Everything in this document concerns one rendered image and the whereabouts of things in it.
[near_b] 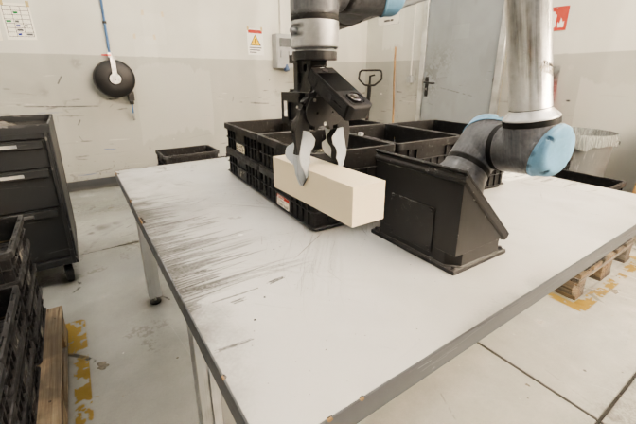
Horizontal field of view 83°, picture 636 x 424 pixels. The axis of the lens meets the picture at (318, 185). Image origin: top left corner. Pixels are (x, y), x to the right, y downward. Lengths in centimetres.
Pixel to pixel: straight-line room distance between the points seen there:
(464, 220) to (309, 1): 54
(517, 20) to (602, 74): 311
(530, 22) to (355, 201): 55
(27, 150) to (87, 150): 208
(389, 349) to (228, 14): 430
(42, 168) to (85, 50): 218
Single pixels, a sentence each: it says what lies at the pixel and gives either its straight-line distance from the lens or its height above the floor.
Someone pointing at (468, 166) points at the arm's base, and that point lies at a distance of 95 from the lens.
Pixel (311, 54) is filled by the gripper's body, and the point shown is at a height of 116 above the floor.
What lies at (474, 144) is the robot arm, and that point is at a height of 96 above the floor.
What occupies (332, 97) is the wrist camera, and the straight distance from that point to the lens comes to 53.
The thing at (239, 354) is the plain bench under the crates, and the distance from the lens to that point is 65.
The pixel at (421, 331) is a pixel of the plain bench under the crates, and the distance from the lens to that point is 70.
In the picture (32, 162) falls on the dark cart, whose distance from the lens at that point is 230.
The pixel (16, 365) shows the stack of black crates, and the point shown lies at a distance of 135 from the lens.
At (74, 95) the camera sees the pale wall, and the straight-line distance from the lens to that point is 429.
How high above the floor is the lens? 113
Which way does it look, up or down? 17 degrees down
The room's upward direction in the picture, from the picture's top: straight up
